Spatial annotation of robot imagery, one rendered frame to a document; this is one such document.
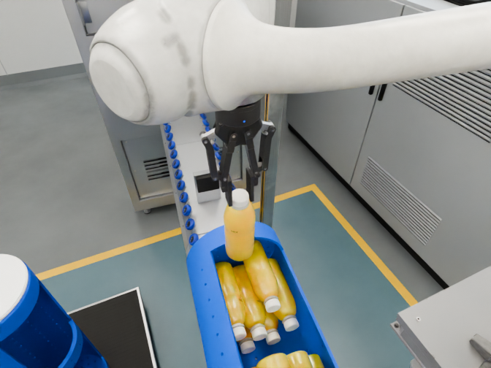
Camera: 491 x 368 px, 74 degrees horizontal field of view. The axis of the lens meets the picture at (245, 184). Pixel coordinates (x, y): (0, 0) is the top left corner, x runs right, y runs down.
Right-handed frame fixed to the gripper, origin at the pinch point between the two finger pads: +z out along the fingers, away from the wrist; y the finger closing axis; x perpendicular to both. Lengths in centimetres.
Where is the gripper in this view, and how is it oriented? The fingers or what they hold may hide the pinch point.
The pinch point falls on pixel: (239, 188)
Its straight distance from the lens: 65.4
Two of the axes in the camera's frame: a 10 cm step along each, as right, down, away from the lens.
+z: 0.0, 7.3, 6.8
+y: -9.6, 2.0, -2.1
